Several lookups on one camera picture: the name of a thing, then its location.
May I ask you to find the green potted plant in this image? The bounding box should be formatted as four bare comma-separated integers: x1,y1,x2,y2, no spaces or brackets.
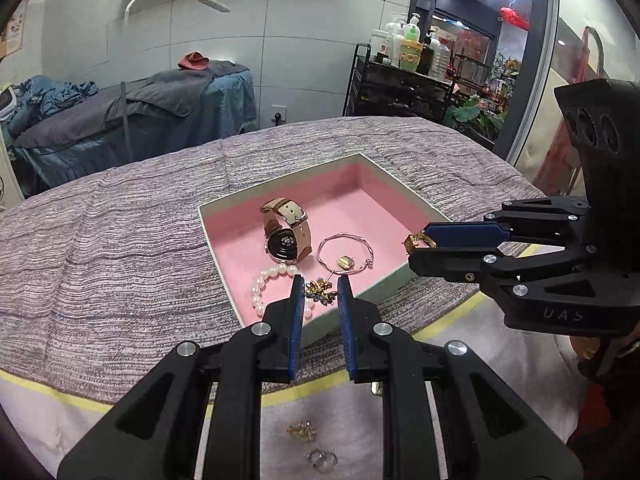
444,94,506,136

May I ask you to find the massage bed with blue cover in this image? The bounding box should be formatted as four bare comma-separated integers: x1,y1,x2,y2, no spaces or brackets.
10,62,259,196

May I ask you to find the beige strap wristwatch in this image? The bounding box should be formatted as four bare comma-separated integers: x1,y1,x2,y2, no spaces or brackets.
259,197,314,264

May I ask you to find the gold filigree brooch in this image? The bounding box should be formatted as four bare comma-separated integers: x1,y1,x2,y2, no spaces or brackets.
286,419,319,444

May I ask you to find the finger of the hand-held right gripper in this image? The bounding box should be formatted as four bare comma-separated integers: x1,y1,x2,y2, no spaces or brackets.
423,195,592,249
407,244,599,287

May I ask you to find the gold brooch with dark stones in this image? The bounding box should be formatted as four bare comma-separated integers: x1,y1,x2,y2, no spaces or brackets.
304,278,337,307

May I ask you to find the grey towel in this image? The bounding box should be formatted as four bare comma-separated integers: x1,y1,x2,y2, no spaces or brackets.
107,59,250,121

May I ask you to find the person's right hand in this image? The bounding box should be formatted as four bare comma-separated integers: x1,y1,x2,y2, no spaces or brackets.
573,336,602,362

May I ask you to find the group of bottles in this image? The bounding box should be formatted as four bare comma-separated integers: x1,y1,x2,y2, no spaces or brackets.
369,9,451,81

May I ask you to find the wall poster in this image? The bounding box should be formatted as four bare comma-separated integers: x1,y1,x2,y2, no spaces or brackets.
0,2,29,59

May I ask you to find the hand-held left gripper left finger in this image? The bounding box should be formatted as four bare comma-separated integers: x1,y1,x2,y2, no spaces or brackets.
57,274,307,480

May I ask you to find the white cloth with yellow edge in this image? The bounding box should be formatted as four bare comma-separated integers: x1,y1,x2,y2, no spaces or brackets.
0,280,592,480

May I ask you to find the red cloth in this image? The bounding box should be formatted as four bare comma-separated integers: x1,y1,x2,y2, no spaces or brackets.
178,51,211,72

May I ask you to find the silver bangle with gold pendant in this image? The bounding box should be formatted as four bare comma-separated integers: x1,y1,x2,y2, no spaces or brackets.
315,232,376,275

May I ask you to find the red hanging ornament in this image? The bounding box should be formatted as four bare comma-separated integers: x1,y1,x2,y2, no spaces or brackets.
499,4,532,31

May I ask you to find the crumpled blue duvet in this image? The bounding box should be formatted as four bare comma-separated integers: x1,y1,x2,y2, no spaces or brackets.
7,75,100,134

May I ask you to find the silver ring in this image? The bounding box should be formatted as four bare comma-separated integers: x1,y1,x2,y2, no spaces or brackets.
307,449,340,474

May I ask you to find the person's right forearm red sleeve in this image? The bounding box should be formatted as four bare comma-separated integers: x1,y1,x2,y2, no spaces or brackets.
565,379,640,461

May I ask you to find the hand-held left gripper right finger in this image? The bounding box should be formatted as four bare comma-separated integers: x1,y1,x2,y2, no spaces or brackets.
336,276,584,480

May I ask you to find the black trolley cart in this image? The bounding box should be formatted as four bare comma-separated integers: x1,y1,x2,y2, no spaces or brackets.
342,43,456,124

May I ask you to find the mint green box pink lining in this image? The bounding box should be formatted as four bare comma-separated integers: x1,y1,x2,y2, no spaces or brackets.
196,151,454,346

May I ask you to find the gold ring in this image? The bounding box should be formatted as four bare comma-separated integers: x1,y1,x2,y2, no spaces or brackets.
402,232,437,256

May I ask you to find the white pearl bracelet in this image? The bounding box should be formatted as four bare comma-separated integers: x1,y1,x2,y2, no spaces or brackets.
249,262,314,319

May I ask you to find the grey striped blanket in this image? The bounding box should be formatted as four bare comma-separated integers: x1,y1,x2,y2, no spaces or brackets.
0,115,547,406

